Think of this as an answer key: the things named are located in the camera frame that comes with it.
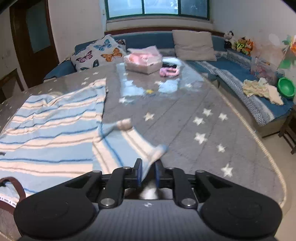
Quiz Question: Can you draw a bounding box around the blue striped knit garment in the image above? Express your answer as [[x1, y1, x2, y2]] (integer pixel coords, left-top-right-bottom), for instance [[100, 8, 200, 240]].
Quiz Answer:
[[1, 79, 166, 196]]

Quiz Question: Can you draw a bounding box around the grey star tablecloth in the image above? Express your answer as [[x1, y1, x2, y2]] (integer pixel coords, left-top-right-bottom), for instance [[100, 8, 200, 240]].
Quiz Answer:
[[0, 60, 287, 241]]

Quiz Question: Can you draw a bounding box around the pink hair band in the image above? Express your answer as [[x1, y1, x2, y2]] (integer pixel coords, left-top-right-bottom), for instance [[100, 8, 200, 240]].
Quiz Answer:
[[159, 67, 180, 77]]

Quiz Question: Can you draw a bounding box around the butterfly print pillow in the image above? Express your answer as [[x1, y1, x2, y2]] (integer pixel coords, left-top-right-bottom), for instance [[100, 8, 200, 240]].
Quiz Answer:
[[70, 35, 126, 71]]

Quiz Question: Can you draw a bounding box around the beige plain pillow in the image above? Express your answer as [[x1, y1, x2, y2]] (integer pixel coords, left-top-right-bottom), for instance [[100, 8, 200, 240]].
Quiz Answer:
[[172, 30, 217, 61]]

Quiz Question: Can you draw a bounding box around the pile of cloths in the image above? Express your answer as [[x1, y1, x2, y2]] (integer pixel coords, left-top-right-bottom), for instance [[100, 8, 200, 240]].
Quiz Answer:
[[242, 77, 284, 105]]

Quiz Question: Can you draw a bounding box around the blue sofa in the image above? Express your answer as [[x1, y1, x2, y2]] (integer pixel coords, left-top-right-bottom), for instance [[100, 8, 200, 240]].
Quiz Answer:
[[43, 31, 295, 137]]

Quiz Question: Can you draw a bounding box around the panda plush toy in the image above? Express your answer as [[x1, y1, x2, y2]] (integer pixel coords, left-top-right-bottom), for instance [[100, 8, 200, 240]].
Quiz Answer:
[[224, 31, 235, 49]]

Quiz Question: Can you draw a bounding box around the clear plastic toy box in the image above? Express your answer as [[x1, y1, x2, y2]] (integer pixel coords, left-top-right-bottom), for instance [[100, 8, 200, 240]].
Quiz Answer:
[[250, 53, 285, 86]]

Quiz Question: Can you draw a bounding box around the green plastic bowl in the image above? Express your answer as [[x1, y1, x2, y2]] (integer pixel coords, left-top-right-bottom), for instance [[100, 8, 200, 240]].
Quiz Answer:
[[277, 77, 295, 99]]

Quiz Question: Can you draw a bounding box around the green framed window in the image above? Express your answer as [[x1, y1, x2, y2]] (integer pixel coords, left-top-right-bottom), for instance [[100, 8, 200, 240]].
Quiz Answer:
[[105, 0, 210, 20]]

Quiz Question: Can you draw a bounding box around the dark wooden door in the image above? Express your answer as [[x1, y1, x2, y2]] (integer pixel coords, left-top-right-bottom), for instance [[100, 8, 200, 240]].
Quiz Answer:
[[10, 0, 59, 88]]

